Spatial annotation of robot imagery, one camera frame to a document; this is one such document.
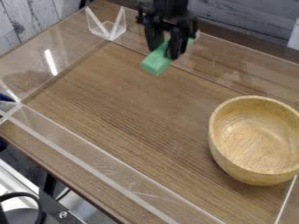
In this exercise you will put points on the blue object at edge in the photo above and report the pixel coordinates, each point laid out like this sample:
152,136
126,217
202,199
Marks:
5,98

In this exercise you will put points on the metal table bracket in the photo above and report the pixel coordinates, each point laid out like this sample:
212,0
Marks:
54,213

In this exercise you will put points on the green rectangular block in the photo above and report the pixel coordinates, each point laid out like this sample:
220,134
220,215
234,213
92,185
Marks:
156,62

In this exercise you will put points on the clear acrylic tray wall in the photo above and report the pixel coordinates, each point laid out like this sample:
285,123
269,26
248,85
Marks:
122,135

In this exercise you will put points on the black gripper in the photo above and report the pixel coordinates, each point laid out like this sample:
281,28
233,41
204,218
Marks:
158,16

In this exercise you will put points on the clear acrylic corner bracket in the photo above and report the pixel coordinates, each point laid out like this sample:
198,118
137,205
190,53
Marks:
108,30

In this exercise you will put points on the light wooden bowl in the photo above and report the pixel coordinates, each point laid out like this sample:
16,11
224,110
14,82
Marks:
253,140

